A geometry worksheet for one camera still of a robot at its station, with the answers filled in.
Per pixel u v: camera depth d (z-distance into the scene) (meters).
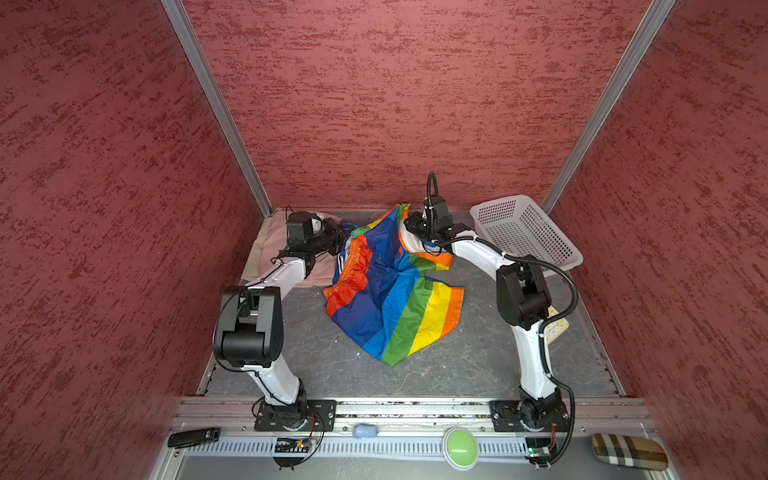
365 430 0.71
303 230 0.71
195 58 0.78
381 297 0.94
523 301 0.57
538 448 0.71
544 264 0.53
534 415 0.65
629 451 0.67
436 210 0.78
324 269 1.00
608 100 0.87
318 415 0.75
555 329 0.87
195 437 0.67
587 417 0.76
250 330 0.47
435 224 0.78
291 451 0.73
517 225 1.17
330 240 0.81
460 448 0.70
